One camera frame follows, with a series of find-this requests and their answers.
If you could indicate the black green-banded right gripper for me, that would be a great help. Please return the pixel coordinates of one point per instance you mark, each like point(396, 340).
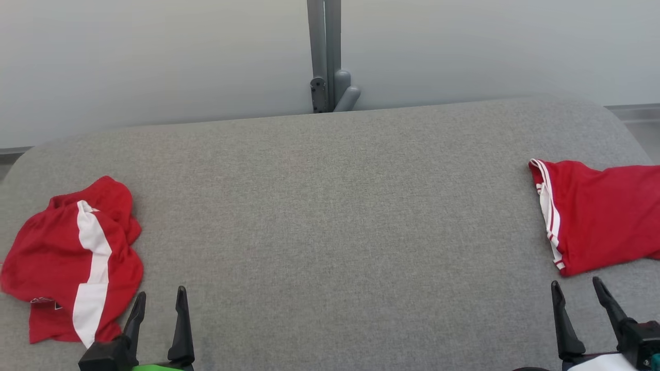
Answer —
point(644, 342)

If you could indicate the grey fabric sofa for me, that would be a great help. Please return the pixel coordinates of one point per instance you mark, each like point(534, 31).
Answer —
point(335, 232)

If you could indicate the white right wrist camera cover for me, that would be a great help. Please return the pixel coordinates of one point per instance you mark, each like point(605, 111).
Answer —
point(603, 363)

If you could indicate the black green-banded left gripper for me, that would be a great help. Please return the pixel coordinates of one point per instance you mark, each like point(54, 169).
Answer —
point(108, 358)

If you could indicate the red white-trimmed basketball jersey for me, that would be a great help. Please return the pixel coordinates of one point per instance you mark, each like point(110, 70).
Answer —
point(603, 216)

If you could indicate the grey metal partition post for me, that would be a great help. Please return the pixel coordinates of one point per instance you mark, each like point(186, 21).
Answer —
point(325, 51)

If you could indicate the red white-striped basketball shorts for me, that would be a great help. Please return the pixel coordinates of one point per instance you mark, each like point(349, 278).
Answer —
point(46, 247)

